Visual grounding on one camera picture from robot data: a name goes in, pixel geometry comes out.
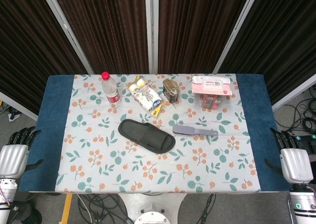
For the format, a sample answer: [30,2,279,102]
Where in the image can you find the grey plastic cleaning brush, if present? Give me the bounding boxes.
[172,124,219,137]

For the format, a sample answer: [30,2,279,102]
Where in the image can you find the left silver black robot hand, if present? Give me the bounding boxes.
[0,126,44,180]

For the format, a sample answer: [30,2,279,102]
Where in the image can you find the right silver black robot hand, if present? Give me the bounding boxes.
[264,127,314,184]

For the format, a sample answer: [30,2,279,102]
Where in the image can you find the pink wet wipes pack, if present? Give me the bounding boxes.
[191,75,233,97]

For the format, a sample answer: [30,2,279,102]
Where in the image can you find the clear box with red contents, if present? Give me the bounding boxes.
[198,92,223,110]

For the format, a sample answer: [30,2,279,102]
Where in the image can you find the dark fabric partition panel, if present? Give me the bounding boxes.
[46,0,153,74]
[152,0,260,74]
[214,0,316,111]
[0,0,93,121]

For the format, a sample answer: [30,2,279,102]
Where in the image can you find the blue table cover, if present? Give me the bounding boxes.
[19,74,292,192]

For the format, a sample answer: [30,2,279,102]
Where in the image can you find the floral tablecloth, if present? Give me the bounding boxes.
[54,73,262,194]

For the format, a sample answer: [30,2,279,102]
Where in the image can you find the black device with teal lights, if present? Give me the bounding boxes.
[295,134,316,151]

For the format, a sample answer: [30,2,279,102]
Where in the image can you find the clear red-capped water bottle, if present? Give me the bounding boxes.
[101,71,121,108]

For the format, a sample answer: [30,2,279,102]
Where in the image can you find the black slipper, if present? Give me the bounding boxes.
[118,119,176,154]

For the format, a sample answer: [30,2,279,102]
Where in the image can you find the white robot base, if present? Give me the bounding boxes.
[118,193,188,224]

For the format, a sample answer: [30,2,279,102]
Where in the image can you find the gold rectangular tin can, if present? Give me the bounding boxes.
[162,77,181,104]

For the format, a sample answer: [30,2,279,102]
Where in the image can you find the black floor cable bundle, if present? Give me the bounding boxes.
[76,193,129,224]
[273,85,316,135]

